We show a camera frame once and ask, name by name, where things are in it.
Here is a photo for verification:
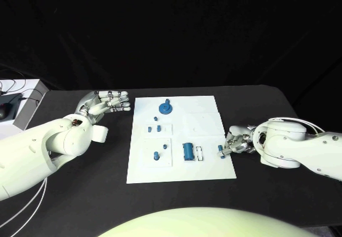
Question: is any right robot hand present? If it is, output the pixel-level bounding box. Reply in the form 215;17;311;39
217;125;257;159

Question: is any white cable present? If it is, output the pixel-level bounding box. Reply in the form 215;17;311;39
270;117;326;133
0;185;42;228
15;176;49;237
300;120;321;134

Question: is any blue gear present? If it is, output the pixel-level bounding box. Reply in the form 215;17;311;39
159;103;173;115

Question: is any white task board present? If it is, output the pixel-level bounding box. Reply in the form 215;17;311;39
126;95;237;184

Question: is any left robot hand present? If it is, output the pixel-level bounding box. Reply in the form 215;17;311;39
75;90;132;125

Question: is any white side desk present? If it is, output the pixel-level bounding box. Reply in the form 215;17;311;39
0;70;51;135

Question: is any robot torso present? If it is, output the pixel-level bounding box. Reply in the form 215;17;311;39
97;206;319;237

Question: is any blue large cylinder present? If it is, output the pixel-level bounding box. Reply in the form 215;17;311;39
182;142;195;161

